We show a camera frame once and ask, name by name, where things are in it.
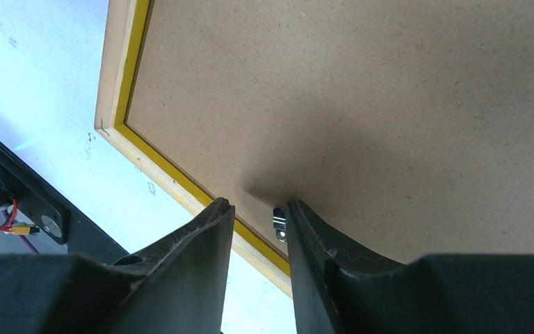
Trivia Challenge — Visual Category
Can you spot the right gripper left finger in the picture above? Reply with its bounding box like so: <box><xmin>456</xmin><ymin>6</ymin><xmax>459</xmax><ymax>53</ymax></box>
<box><xmin>0</xmin><ymin>198</ymin><xmax>235</xmax><ymax>333</ymax></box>

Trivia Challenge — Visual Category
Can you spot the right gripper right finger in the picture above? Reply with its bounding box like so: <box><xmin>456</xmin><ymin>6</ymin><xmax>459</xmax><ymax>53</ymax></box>
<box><xmin>286</xmin><ymin>200</ymin><xmax>534</xmax><ymax>333</ymax></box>

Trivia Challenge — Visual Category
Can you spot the brown cardboard backing board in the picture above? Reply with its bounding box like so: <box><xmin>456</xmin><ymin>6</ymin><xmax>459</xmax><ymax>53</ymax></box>
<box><xmin>127</xmin><ymin>1</ymin><xmax>534</xmax><ymax>262</ymax></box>

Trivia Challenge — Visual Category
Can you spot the yellow picture frame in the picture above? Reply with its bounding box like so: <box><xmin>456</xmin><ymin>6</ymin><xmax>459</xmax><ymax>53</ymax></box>
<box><xmin>95</xmin><ymin>1</ymin><xmax>292</xmax><ymax>296</ymax></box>

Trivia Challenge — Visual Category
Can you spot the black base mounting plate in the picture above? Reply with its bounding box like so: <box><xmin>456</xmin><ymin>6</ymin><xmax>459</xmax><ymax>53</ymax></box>
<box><xmin>0</xmin><ymin>141</ymin><xmax>128</xmax><ymax>264</ymax></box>

